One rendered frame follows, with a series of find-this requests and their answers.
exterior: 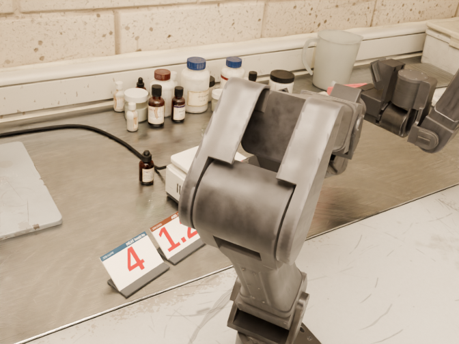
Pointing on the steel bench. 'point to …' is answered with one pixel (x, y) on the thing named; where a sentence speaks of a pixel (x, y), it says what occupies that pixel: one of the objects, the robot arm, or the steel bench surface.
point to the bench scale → (444, 78)
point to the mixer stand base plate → (23, 194)
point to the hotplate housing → (174, 181)
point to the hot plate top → (181, 160)
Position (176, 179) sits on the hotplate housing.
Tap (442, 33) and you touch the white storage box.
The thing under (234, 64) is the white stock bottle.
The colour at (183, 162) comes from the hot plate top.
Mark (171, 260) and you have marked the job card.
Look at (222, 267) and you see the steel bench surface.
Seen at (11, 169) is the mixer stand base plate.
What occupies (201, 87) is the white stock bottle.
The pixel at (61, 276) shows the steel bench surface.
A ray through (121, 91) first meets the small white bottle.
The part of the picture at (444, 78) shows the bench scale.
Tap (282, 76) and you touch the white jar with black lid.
